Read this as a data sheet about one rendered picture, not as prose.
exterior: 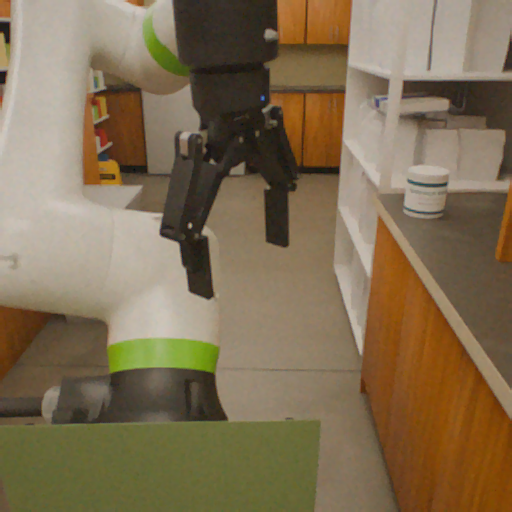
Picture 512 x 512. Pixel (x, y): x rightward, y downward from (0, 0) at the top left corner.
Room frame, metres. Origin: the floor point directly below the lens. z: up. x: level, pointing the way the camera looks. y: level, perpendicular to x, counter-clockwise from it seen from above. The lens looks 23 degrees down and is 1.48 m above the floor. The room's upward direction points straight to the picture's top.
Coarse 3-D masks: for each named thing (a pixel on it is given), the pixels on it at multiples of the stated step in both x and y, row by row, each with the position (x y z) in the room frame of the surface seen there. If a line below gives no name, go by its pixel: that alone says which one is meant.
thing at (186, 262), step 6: (168, 228) 0.43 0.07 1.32; (168, 234) 0.42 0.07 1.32; (186, 240) 0.43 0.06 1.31; (180, 246) 0.44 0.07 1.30; (186, 246) 0.44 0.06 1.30; (192, 246) 0.44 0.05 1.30; (180, 252) 0.44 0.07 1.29; (186, 252) 0.44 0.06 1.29; (192, 252) 0.44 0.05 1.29; (198, 252) 0.44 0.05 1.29; (186, 258) 0.44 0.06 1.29; (192, 258) 0.44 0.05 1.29; (198, 258) 0.44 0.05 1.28; (186, 264) 0.44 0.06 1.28; (192, 264) 0.44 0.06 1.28; (198, 264) 0.44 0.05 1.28; (192, 270) 0.44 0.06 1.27
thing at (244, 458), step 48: (0, 432) 0.32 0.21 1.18; (48, 432) 0.33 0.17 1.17; (96, 432) 0.33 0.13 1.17; (144, 432) 0.33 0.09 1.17; (192, 432) 0.33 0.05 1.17; (240, 432) 0.33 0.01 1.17; (288, 432) 0.33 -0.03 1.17; (48, 480) 0.33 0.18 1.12; (96, 480) 0.33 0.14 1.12; (144, 480) 0.33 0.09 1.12; (192, 480) 0.33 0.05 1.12; (240, 480) 0.33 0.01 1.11; (288, 480) 0.33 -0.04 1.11
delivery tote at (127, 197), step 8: (88, 192) 2.84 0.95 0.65; (96, 192) 2.84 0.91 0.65; (104, 192) 2.84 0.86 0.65; (112, 192) 2.84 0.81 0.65; (120, 192) 2.84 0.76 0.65; (128, 192) 2.84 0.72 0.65; (136, 192) 2.82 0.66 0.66; (96, 200) 2.68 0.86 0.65; (104, 200) 2.68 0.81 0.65; (112, 200) 2.68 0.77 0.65; (120, 200) 2.68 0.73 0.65; (128, 200) 2.67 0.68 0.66; (136, 200) 2.88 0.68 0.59; (120, 208) 2.53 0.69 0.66; (128, 208) 2.63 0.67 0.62; (136, 208) 2.87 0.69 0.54
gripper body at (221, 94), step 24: (192, 72) 0.48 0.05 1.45; (240, 72) 0.46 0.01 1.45; (264, 72) 0.47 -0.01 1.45; (192, 96) 0.48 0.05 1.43; (216, 96) 0.46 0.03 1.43; (240, 96) 0.46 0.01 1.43; (264, 96) 0.47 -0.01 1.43; (216, 120) 0.46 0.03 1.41; (240, 120) 0.49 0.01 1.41; (264, 120) 0.52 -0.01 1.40; (216, 144) 0.46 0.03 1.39
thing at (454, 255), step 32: (416, 224) 1.49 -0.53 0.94; (448, 224) 1.49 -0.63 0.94; (480, 224) 1.50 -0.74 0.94; (416, 256) 1.24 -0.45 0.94; (448, 256) 1.24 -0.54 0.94; (480, 256) 1.24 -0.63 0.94; (448, 288) 1.05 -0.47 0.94; (480, 288) 1.05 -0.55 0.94; (448, 320) 0.96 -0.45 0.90; (480, 320) 0.90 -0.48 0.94; (480, 352) 0.80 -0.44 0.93
